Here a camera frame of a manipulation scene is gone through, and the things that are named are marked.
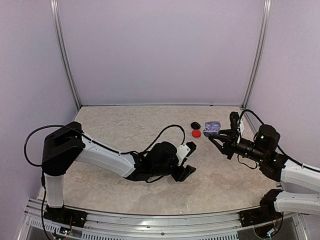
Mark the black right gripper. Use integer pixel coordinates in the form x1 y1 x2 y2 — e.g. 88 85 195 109
209 128 267 164

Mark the grey oval charging case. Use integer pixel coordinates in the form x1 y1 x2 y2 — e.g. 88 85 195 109
203 121 221 138

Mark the red round case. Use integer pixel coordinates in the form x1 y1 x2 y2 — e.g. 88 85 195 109
191 129 202 138

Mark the black earbud charging case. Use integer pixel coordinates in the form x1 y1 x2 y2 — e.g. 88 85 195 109
190 121 201 130

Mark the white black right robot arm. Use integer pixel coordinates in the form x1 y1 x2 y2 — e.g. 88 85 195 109
208 124 320 222

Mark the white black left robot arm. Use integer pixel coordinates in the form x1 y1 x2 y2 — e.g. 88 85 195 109
41 121 197 223

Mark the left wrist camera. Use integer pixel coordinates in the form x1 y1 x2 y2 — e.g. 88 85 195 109
176 141 197 161

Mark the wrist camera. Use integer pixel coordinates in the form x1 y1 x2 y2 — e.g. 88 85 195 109
176 141 197 161
229 111 244 135

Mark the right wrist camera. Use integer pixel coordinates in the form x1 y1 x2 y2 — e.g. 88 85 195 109
229 111 244 135

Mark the right aluminium corner post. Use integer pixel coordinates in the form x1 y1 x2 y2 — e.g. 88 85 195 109
242 0 272 109

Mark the aluminium corner post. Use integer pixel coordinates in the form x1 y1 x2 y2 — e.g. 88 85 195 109
49 0 82 111
242 0 272 109

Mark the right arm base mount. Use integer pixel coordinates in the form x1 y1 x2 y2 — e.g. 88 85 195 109
239 189 284 239

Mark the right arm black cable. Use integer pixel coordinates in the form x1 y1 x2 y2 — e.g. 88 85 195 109
238 109 320 173

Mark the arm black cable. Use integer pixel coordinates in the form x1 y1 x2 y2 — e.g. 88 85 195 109
238 109 320 173
24 124 187 183

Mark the front aluminium rail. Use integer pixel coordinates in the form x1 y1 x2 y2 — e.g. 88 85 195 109
15 199 309 240

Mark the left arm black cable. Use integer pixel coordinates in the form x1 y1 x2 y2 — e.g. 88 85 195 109
24 124 187 183

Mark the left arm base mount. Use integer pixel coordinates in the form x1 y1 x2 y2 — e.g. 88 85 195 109
44 206 88 228

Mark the left aluminium corner post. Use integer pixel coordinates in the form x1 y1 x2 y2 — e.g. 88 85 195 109
49 0 82 111

